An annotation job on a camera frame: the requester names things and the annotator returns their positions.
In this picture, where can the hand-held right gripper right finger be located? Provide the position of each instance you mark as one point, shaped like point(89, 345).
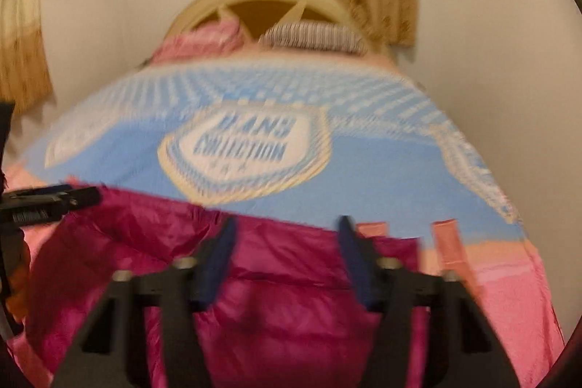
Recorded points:
point(357, 263)

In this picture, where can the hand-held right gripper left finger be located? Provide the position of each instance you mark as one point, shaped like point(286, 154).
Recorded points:
point(218, 263)

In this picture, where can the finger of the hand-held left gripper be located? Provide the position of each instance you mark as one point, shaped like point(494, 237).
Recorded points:
point(54, 201)

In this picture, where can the magenta puffer jacket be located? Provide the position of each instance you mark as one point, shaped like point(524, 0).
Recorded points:
point(282, 324)

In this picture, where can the folded pink floral blanket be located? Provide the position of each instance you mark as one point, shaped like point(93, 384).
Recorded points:
point(195, 42)

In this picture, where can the striped pillow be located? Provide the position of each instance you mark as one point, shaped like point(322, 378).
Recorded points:
point(313, 37)

